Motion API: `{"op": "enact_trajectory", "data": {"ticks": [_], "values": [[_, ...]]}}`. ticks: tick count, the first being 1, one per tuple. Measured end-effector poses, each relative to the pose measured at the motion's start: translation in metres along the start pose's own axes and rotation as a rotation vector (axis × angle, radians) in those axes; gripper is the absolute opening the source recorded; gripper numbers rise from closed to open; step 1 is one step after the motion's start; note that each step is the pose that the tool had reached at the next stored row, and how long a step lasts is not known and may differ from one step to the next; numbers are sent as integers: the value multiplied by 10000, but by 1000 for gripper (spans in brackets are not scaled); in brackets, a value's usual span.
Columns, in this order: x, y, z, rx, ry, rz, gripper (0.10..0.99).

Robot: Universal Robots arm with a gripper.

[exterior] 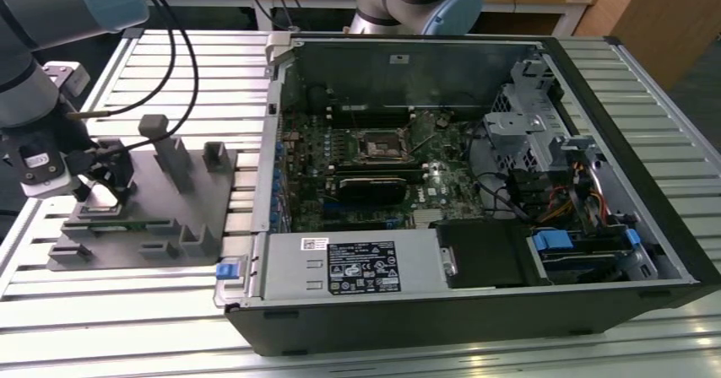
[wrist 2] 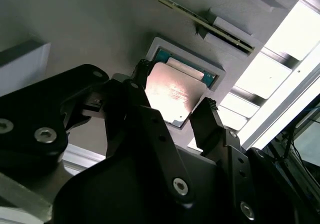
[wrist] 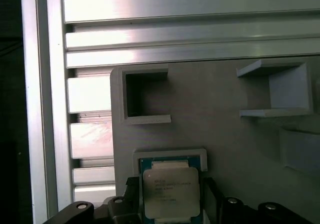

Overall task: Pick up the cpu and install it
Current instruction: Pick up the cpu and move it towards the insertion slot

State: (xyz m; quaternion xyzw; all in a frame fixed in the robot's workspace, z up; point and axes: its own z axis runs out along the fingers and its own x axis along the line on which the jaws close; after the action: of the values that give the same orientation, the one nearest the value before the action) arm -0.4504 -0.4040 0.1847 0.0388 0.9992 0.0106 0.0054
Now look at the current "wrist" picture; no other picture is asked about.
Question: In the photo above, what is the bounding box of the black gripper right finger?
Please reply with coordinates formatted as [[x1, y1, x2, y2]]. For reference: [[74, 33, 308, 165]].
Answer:
[[199, 176, 312, 224]]

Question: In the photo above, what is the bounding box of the silver CPU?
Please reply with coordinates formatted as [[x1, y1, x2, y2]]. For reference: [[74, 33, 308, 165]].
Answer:
[[139, 156, 202, 221]]

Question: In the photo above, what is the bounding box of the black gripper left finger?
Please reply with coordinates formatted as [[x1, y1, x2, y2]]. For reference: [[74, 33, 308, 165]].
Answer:
[[46, 175, 145, 224]]

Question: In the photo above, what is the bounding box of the grey parts rack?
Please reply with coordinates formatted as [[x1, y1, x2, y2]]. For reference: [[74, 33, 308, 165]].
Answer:
[[93, 58, 320, 224]]

